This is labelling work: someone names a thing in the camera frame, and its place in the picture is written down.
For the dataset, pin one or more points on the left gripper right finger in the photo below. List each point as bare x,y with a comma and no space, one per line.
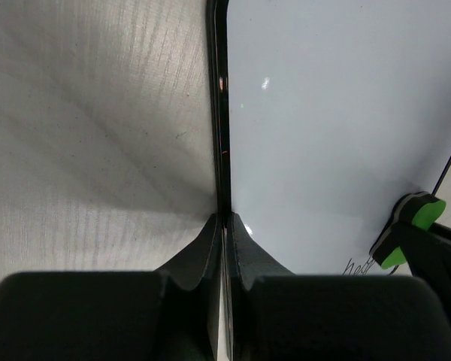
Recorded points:
276,315

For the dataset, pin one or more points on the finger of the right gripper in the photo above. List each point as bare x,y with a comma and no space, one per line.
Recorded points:
427,260
441,233

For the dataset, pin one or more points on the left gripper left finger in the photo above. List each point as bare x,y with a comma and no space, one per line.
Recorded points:
171,313

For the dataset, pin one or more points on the green whiteboard eraser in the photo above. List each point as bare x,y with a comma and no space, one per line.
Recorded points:
419,210

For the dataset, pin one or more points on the small black-framed whiteboard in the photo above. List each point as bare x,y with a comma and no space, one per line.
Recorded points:
326,113

